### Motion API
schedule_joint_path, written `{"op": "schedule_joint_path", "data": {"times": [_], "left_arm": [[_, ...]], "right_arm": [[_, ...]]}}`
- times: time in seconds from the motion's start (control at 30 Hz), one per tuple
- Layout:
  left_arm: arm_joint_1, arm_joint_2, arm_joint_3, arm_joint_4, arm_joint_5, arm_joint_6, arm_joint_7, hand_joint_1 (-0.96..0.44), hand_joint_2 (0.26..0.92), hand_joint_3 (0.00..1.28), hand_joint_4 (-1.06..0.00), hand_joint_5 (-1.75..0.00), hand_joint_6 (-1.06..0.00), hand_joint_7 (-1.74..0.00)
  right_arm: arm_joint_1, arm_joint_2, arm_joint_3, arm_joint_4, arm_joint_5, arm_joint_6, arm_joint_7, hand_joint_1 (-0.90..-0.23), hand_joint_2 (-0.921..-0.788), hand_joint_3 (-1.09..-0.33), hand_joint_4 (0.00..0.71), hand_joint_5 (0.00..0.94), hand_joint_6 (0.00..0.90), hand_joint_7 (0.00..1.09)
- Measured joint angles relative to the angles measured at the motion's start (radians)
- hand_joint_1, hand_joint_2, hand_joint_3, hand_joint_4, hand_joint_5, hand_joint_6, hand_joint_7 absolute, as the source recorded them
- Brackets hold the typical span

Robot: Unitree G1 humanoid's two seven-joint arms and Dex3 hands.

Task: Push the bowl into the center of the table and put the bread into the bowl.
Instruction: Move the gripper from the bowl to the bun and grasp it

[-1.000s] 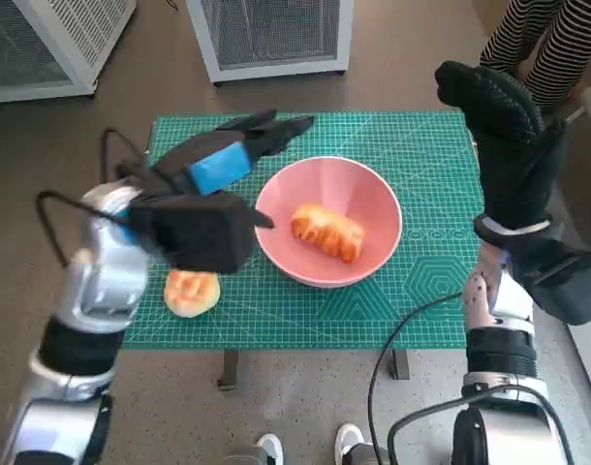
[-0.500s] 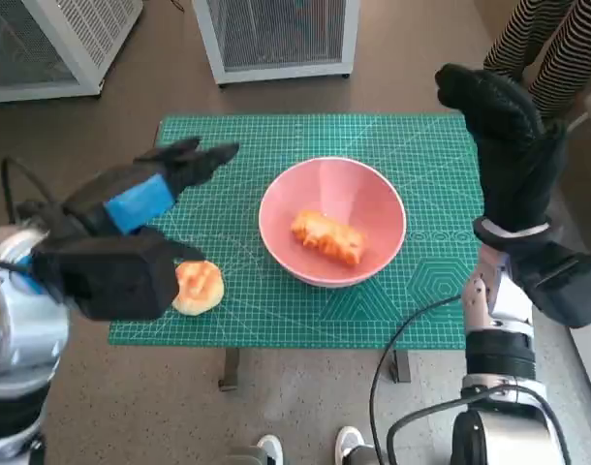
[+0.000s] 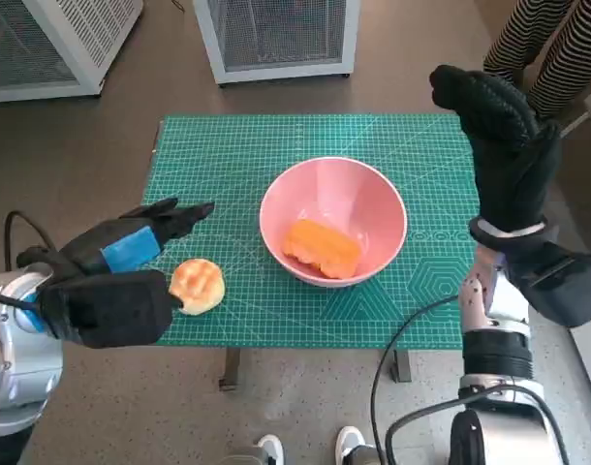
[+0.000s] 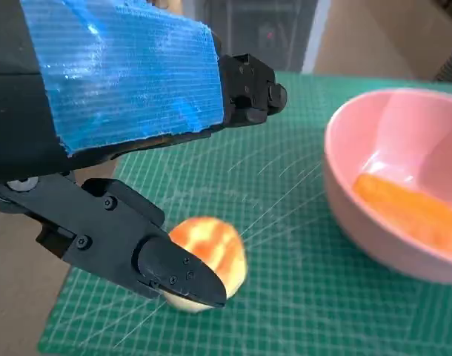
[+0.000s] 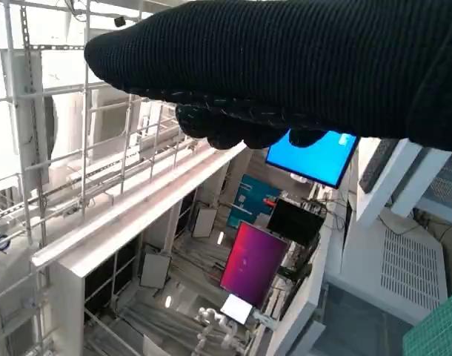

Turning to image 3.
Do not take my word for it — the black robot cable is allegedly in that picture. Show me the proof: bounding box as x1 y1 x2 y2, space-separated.
4 211 52 256
385 387 573 465
371 295 464 465
0 289 40 311

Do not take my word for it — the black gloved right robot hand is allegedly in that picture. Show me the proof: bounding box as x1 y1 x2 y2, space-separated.
429 65 563 233

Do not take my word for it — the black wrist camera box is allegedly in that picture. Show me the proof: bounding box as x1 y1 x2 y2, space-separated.
36 269 173 349
506 241 591 329

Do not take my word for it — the person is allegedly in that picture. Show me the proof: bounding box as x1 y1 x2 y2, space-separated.
482 0 591 120

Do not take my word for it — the long orange toy bread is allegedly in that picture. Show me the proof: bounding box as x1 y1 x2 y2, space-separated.
281 218 363 281

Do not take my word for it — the round toy bread bun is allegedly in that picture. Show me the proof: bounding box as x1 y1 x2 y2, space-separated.
168 259 227 316

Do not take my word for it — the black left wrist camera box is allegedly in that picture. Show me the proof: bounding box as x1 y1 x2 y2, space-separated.
36 269 173 349

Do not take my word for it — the green cutting mat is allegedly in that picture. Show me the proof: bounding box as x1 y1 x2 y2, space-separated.
140 113 476 349

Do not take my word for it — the grey table leg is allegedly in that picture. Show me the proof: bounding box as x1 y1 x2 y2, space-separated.
390 349 412 384
217 347 242 391

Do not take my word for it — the white left robot foot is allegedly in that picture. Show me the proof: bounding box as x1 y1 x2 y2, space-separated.
255 434 285 465

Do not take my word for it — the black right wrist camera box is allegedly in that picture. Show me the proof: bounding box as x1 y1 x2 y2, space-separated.
506 241 591 329

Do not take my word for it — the wide white mesh cabinet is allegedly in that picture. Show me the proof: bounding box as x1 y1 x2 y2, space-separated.
0 0 144 103

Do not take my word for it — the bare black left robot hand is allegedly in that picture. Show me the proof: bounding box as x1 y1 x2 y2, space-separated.
47 197 216 282

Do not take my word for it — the pink bowl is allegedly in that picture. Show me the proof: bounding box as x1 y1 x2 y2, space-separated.
259 155 407 288

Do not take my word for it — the narrow white mesh cabinet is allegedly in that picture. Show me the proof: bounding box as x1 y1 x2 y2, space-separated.
192 0 362 87

